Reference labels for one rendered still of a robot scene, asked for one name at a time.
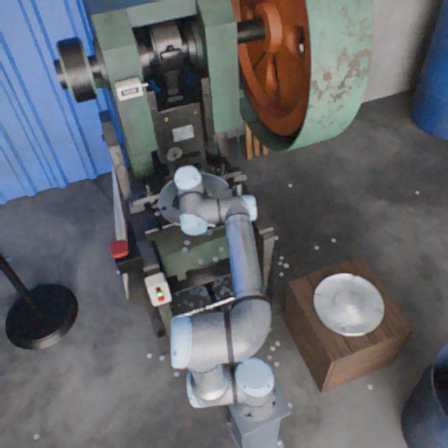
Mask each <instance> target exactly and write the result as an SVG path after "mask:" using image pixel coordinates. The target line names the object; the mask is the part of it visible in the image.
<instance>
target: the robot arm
mask: <svg viewBox="0 0 448 448"><path fill-rule="evenodd" d="M174 180H175V183H176V186H177V187H178V190H179V196H175V197H174V199H173V202H172V205H171V206H172V207H173V208H175V209H176V210H180V215H181V216H180V219H181V225H182V231H183V232H184V233H185V234H188V235H199V234H203V233H204V232H205V231H206V229H207V225H208V226H213V227H215V226H216V224H219V223H225V224H226V233H227V248H228V257H229V264H230V272H231V280H232V288H233V296H234V301H232V302H231V305H230V306H231V311H227V312H219V313H210V314H201V315H192V316H187V315H184V316H183V317H178V318H172V319H171V321H170V348H171V366H173V367H174V368H184V367H186V368H187V369H188V377H187V387H188V394H189V401H190V403H191V405H192V406H193V407H195V408H205V407H209V406H218V405H226V404H234V407H235V408H236V410H237V412H238V413H239V414H240V415H241V416H242V418H243V419H245V420H250V421H260V420H264V419H267V418H268V417H270V416H271V415H272V413H273V412H274V410H275V408H276V406H277V393H276V390H275V388H274V376H273V372H272V369H271V367H270V366H269V365H268V364H267V363H266V362H264V361H263V360H262V359H260V358H257V357H250V356H252V355H253V354H254V353H255V352H256V351H258V350H259V349H260V348H261V346H262V345H263V343H264V341H265V338H266V335H267V334H268V330H269V327H270V322H271V308H270V302H269V299H268V297H266V296H265V295H264V289H263V283H262V279H261V273H260V268H259V262H258V257H257V252H256V246H255V240H254V236H253V230H252V224H251V220H254V219H255V218H256V216H257V213H256V203H255V198H254V196H228V197H219V198H215V197H212V196H208V193H207V190H206V188H205V186H204V181H203V179H202V176H201V175H200V173H199V172H198V171H197V169H196V168H194V167H192V166H183V167H181V168H180V169H179V170H178V171H177V172H176V174H175V176H174ZM240 361H242V362H241V363H239V364H238V365H229V366H223V365H222V364H223V363H230V362H240Z"/></svg>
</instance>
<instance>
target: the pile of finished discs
mask: <svg viewBox="0 0 448 448"><path fill-rule="evenodd" d="M314 308H315V311H316V313H317V315H319V318H320V319H321V322H322V323H323V324H324V325H325V326H326V327H328V328H331V329H332V330H334V331H336V332H337V333H340V334H343V335H348V336H360V335H365V333H366V332H367V333H369V332H371V331H372V330H374V329H375V328H376V327H377V326H378V325H379V324H380V322H381V319H382V316H383V309H384V305H383V298H382V296H381V294H380V293H379V291H378V290H377V289H376V288H375V287H374V286H373V285H371V283H370V282H368V281H367V280H365V279H363V278H361V277H359V276H353V275H345V274H342V275H335V276H329V277H327V278H325V280H324V281H322V282H321V283H320V284H319V286H318V287H317V289H316V291H315V295H314Z"/></svg>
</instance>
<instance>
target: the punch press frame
mask: <svg viewBox="0 0 448 448"><path fill-rule="evenodd" d="M82 2H83V6H84V9H85V12H86V14H85V15H86V19H87V22H88V24H89V28H90V31H91V34H92V37H93V39H91V40H92V44H93V47H94V53H95V55H96V58H97V60H98V63H99V67H100V70H101V72H102V76H103V83H104V86H105V89H106V90H107V92H108V95H109V97H110V101H111V104H112V107H113V111H114V116H115V120H116V123H117V126H118V129H119V132H120V136H121V139H122V142H123V143H121V144H122V147H123V148H125V151H126V158H127V161H128V164H129V167H130V170H131V173H132V176H133V178H134V181H135V183H136V182H139V181H143V182H146V180H145V179H149V178H152V177H159V176H161V174H160V171H159V168H158V167H157V164H156V161H155V158H154V152H156V150H159V148H158V143H157V139H156V135H155V130H154V126H153V122H152V117H151V113H150V108H149V100H148V96H147V92H146V87H145V86H144V87H141V88H142V92H143V95H139V96H135V97H132V98H128V99H124V100H119V98H118V96H117V90H116V87H115V82H116V81H124V80H128V79H132V78H135V77H137V78H138V79H139V81H140V83H141V84H143V83H144V82H145V81H144V80H146V75H145V70H144V65H143V62H142V57H141V54H140V51H139V44H138V41H137V39H136V37H135V36H136V35H141V33H142V30H141V29H142V28H144V25H148V24H152V23H157V22H161V21H166V20H170V19H175V23H176V25H177V28H178V31H179V27H180V25H184V24H187V25H188V26H189V27H190V29H191V34H192V36H193V39H194V43H195V48H196V62H195V63H194V64H195V66H196V67H197V68H199V69H203V70H204V72H205V73H206V74H207V77H208V80H209V90H210V101H211V111H212V121H213V132H214V142H215V149H212V150H208V149H207V147H206V145H205V149H206V151H207V153H208V155H209V156H210V157H211V159H212V163H213V162H215V161H214V160H216V159H219V155H218V145H217V134H219V133H223V132H226V131H229V130H233V129H237V128H240V127H241V121H240V93H239V65H238V37H237V20H236V17H235V13H234V11H233V7H232V3H231V1H230V0H82ZM141 39H142V35H141ZM142 40H143V39H142ZM185 240H189V241H190V243H189V244H187V245H186V244H184V241H185ZM154 242H155V245H156V248H157V251H158V254H159V257H160V260H161V262H162V268H163V271H164V274H165V277H166V278H168V277H171V276H174V275H177V278H178V281H183V280H185V279H187V277H186V272H185V271H188V270H191V269H195V268H198V267H201V266H204V265H206V264H209V263H212V262H215V261H212V258H213V257H217V258H218V260H217V261H221V260H224V259H227V258H229V257H228V248H227V233H226V227H225V228H222V229H219V230H216V231H213V232H212V234H211V235H210V236H208V235H206V236H204V235H201V236H198V237H194V238H193V237H191V235H188V234H185V233H184V232H183V231H182V232H179V233H176V234H173V235H170V236H167V237H163V238H161V239H155V240H154ZM183 247H185V248H187V249H188V250H187V251H186V252H182V248H183ZM219 247H224V249H225V250H224V251H223V252H220V251H219ZM189 252H192V253H193V254H194V255H193V256H192V257H189V256H188V255H187V254H188V253H189ZM198 260H203V261H204V262H203V263H202V264H200V263H198ZM228 301H234V296H233V295H232V296H229V297H227V298H225V299H222V300H219V301H213V302H210V303H207V304H205V305H203V306H200V307H197V308H194V309H191V310H188V311H186V312H184V313H181V314H178V315H175V316H173V318H178V317H183V316H184V315H187V316H190V315H193V314H196V313H199V312H202V311H205V310H206V309H209V308H212V307H215V306H218V305H221V304H224V303H226V302H228Z"/></svg>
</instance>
